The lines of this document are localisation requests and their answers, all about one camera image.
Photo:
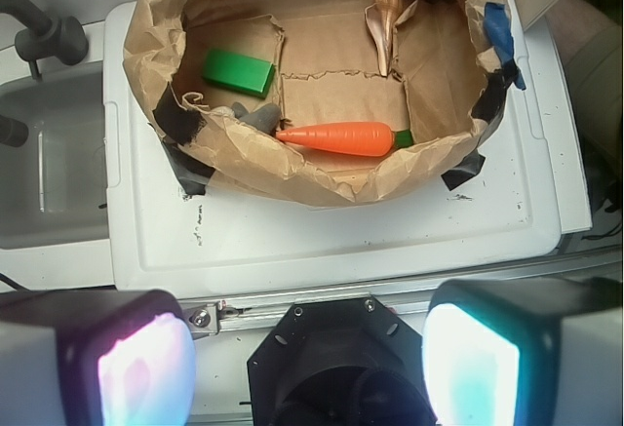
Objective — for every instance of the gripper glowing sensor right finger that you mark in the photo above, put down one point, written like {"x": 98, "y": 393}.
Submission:
{"x": 533, "y": 351}

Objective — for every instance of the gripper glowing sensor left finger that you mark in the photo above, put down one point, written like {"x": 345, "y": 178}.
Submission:
{"x": 95, "y": 357}

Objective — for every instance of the green rectangular block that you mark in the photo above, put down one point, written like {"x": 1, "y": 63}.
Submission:
{"x": 238, "y": 73}

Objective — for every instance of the white plastic tray lid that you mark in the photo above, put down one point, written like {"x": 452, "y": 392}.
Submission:
{"x": 530, "y": 192}

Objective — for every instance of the white toy sink basin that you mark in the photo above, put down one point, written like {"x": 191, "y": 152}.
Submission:
{"x": 53, "y": 187}

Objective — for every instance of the black tape strip right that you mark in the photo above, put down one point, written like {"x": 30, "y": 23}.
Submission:
{"x": 488, "y": 111}

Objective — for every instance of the black tape strip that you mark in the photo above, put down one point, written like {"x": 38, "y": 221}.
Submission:
{"x": 488, "y": 111}
{"x": 180, "y": 125}

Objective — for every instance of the black tape strip left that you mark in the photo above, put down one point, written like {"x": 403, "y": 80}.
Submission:
{"x": 180, "y": 125}

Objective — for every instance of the orange toy carrot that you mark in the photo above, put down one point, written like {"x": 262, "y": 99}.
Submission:
{"x": 366, "y": 139}

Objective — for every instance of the grey crumpled object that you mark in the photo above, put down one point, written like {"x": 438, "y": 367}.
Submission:
{"x": 265, "y": 119}

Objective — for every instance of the brown paper bag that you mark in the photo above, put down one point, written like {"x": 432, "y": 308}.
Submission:
{"x": 326, "y": 71}

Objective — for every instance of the grey toy faucet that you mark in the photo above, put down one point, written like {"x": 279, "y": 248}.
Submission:
{"x": 46, "y": 35}

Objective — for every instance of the blue tape piece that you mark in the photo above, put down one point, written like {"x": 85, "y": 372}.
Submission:
{"x": 497, "y": 27}

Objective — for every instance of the spiral conch seashell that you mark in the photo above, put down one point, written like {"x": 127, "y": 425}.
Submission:
{"x": 381, "y": 17}

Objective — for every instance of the black octagonal mount plate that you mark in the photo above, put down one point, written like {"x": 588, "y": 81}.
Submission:
{"x": 340, "y": 362}

